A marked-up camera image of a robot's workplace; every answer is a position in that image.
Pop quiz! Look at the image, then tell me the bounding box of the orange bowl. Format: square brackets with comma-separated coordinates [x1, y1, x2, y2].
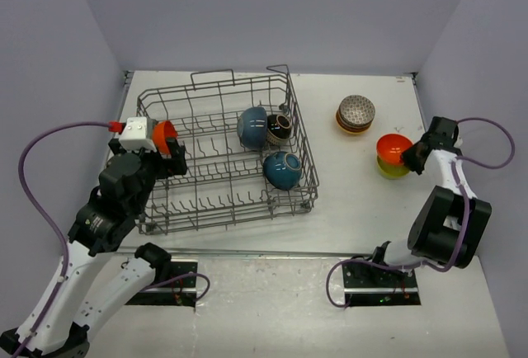
[152, 120, 177, 155]
[376, 134, 413, 166]

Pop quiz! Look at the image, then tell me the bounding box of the matte blue bowl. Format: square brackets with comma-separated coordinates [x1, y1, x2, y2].
[237, 106, 267, 151]

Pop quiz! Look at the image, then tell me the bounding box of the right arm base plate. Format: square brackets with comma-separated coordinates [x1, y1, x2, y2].
[342, 262, 421, 308]

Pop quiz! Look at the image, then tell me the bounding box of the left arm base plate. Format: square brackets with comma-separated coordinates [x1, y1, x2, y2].
[126, 261, 198, 308]

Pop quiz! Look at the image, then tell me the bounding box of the black patterned bowl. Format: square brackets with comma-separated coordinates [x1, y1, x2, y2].
[266, 114, 292, 146]

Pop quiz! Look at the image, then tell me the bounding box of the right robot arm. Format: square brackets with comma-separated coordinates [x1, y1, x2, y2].
[368, 116, 492, 286]

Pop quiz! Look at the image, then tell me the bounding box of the yellow bowl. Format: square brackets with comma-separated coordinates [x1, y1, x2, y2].
[340, 130, 370, 137]

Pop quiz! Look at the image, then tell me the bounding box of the grey wire dish rack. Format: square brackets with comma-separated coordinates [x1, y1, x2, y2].
[136, 64, 319, 235]

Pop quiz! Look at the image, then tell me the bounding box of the glossy teal blue bowl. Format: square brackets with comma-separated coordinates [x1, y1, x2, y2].
[263, 151, 302, 191]

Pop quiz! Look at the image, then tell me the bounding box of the lime green bowl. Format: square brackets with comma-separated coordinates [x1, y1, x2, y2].
[376, 157, 410, 180]

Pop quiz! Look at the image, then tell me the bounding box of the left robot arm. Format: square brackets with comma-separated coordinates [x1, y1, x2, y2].
[1, 137, 187, 357]

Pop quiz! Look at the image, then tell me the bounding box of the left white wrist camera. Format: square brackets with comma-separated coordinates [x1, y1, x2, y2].
[118, 116, 157, 151]

